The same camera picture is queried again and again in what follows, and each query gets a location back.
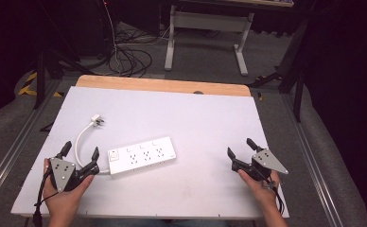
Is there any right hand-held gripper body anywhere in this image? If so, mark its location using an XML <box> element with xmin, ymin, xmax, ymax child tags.
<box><xmin>231</xmin><ymin>148</ymin><xmax>289</xmax><ymax>183</ymax></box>

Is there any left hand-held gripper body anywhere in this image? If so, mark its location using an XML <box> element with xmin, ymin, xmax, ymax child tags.
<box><xmin>49</xmin><ymin>153</ymin><xmax>101</xmax><ymax>194</ymax></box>

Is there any white power strip cable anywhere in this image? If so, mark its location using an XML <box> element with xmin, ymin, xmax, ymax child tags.
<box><xmin>74</xmin><ymin>121</ymin><xmax>111</xmax><ymax>175</ymax></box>

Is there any white plug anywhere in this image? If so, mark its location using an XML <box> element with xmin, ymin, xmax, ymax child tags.
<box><xmin>90</xmin><ymin>113</ymin><xmax>106</xmax><ymax>129</ymax></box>

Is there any white power strip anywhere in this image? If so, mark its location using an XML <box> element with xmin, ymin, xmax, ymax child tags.
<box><xmin>107</xmin><ymin>135</ymin><xmax>178</xmax><ymax>176</ymax></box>

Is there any person's left hand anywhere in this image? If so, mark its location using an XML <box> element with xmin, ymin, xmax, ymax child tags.
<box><xmin>42</xmin><ymin>158</ymin><xmax>96</xmax><ymax>218</ymax></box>

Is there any person's right hand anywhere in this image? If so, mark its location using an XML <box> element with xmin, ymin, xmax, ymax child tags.
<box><xmin>236</xmin><ymin>168</ymin><xmax>282</xmax><ymax>206</ymax></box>

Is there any white board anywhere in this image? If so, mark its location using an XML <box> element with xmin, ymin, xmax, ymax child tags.
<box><xmin>9</xmin><ymin>86</ymin><xmax>290</xmax><ymax>220</ymax></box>

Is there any black metal stand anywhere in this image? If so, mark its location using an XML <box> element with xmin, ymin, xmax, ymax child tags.
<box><xmin>247</xmin><ymin>17</ymin><xmax>309</xmax><ymax>123</ymax></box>
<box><xmin>32</xmin><ymin>0</ymin><xmax>95</xmax><ymax>111</ymax></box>

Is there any yellow black floor tape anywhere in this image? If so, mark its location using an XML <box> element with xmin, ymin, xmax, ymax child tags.
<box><xmin>17</xmin><ymin>71</ymin><xmax>64</xmax><ymax>98</ymax></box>

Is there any wooden table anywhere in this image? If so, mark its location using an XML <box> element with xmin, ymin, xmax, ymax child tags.
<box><xmin>75</xmin><ymin>74</ymin><xmax>253</xmax><ymax>97</ymax></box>

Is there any wooden desktop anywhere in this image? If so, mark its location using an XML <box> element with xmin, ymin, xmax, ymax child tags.
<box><xmin>225</xmin><ymin>0</ymin><xmax>295</xmax><ymax>9</ymax></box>

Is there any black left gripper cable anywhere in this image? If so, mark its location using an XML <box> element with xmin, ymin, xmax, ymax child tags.
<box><xmin>31</xmin><ymin>168</ymin><xmax>61</xmax><ymax>227</ymax></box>

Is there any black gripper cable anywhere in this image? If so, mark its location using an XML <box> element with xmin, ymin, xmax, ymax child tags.
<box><xmin>31</xmin><ymin>168</ymin><xmax>61</xmax><ymax>227</ymax></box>
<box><xmin>266</xmin><ymin>179</ymin><xmax>287</xmax><ymax>216</ymax></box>

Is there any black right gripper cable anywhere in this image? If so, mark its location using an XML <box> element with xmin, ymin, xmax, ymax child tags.
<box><xmin>266</xmin><ymin>179</ymin><xmax>287</xmax><ymax>216</ymax></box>

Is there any aluminium rail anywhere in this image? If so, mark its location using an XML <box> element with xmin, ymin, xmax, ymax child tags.
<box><xmin>0</xmin><ymin>79</ymin><xmax>63</xmax><ymax>203</ymax></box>
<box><xmin>280</xmin><ymin>92</ymin><xmax>344</xmax><ymax>227</ymax></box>

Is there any black cable bundle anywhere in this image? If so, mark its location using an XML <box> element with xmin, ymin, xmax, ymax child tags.
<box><xmin>106</xmin><ymin>26</ymin><xmax>154</xmax><ymax>79</ymax></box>

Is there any thin white cable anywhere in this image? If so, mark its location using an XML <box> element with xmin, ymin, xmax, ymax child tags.
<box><xmin>103</xmin><ymin>0</ymin><xmax>170</xmax><ymax>76</ymax></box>

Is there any white metal desk frame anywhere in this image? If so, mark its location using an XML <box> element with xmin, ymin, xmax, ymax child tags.
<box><xmin>164</xmin><ymin>4</ymin><xmax>255</xmax><ymax>78</ymax></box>

